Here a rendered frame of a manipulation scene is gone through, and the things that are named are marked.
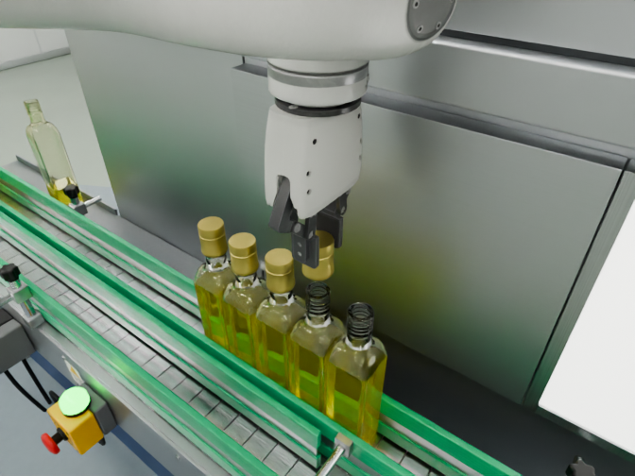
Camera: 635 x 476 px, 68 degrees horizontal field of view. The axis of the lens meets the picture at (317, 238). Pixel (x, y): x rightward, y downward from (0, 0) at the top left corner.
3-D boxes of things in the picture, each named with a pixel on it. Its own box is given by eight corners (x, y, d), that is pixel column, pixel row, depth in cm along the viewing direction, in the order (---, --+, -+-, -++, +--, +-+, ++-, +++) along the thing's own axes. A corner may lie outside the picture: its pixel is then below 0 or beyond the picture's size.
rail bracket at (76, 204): (114, 229, 109) (98, 178, 101) (88, 244, 105) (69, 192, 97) (105, 224, 111) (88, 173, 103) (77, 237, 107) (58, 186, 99)
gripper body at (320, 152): (317, 61, 45) (317, 165, 52) (244, 92, 39) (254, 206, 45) (386, 76, 42) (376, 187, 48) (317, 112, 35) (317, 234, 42)
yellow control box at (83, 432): (119, 427, 83) (108, 401, 79) (79, 460, 78) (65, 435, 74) (95, 405, 86) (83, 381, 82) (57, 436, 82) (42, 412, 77)
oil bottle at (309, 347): (344, 416, 70) (350, 314, 58) (321, 444, 67) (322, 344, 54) (314, 396, 73) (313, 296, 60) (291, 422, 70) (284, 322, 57)
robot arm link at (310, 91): (311, 39, 44) (311, 71, 46) (245, 61, 38) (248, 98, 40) (390, 55, 40) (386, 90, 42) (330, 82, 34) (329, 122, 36)
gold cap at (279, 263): (300, 281, 59) (300, 254, 56) (283, 297, 57) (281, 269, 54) (279, 270, 61) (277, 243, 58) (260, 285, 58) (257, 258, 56)
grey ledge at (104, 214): (269, 330, 97) (266, 289, 90) (238, 358, 91) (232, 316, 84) (30, 187, 142) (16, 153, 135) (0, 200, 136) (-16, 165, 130)
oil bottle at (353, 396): (378, 436, 68) (392, 336, 55) (356, 468, 64) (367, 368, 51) (345, 416, 70) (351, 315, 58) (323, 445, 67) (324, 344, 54)
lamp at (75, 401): (96, 403, 78) (92, 392, 77) (71, 423, 76) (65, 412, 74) (81, 389, 81) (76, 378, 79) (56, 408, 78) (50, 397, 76)
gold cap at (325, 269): (340, 268, 53) (341, 236, 50) (321, 285, 51) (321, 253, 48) (315, 256, 55) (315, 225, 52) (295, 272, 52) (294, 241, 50)
